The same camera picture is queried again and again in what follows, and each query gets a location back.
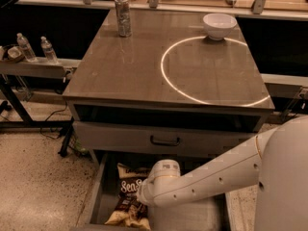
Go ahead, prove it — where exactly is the brown sea salt chip bag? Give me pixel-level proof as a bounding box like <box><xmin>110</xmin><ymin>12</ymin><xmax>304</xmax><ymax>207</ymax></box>
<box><xmin>105</xmin><ymin>163</ymin><xmax>151</xmax><ymax>231</ymax></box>

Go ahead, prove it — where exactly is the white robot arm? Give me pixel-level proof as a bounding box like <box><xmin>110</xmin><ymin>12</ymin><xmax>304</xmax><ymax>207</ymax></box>
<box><xmin>137</xmin><ymin>116</ymin><xmax>308</xmax><ymax>231</ymax></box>

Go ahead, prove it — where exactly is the grey drawer cabinet counter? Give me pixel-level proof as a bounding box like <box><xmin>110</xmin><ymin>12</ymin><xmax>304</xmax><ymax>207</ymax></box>
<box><xmin>62</xmin><ymin>8</ymin><xmax>276</xmax><ymax>167</ymax></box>

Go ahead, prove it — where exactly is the open middle drawer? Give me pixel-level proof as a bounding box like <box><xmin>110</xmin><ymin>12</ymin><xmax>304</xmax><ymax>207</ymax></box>
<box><xmin>70</xmin><ymin>152</ymin><xmax>233</xmax><ymax>231</ymax></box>

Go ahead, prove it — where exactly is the white ceramic bowl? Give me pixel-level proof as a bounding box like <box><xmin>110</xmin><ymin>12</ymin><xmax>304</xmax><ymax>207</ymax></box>
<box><xmin>203</xmin><ymin>13</ymin><xmax>237</xmax><ymax>40</ymax></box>

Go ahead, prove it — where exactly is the tall silver drink can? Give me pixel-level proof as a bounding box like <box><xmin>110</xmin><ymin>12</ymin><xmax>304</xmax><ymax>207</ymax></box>
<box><xmin>115</xmin><ymin>0</ymin><xmax>132</xmax><ymax>38</ymax></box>

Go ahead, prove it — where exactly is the right clear water bottle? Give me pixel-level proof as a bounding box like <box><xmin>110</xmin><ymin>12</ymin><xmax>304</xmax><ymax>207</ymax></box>
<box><xmin>40</xmin><ymin>37</ymin><xmax>59</xmax><ymax>64</ymax></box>

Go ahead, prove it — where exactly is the clear water bottle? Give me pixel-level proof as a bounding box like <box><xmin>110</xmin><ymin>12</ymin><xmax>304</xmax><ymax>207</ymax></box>
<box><xmin>40</xmin><ymin>37</ymin><xmax>59</xmax><ymax>64</ymax></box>
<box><xmin>16</xmin><ymin>33</ymin><xmax>37</xmax><ymax>63</ymax></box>

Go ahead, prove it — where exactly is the grey side shelf table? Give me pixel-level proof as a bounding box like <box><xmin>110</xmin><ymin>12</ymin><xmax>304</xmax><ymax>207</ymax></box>
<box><xmin>0</xmin><ymin>58</ymin><xmax>81</xmax><ymax>129</ymax></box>

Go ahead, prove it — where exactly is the left clear water bottle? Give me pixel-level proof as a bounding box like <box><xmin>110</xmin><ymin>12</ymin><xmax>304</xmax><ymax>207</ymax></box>
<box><xmin>16</xmin><ymin>33</ymin><xmax>37</xmax><ymax>63</ymax></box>

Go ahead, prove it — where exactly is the small brown basket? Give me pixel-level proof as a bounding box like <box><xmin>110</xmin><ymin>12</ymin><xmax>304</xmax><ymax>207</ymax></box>
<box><xmin>0</xmin><ymin>44</ymin><xmax>24</xmax><ymax>63</ymax></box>

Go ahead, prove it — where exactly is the closed top drawer with handle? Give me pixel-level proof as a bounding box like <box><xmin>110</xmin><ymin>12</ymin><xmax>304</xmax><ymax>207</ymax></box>
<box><xmin>73</xmin><ymin>121</ymin><xmax>254</xmax><ymax>158</ymax></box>

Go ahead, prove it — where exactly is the black floor cable left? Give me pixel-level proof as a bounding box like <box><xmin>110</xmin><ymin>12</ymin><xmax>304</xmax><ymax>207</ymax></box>
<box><xmin>38</xmin><ymin>104</ymin><xmax>73</xmax><ymax>141</ymax></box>

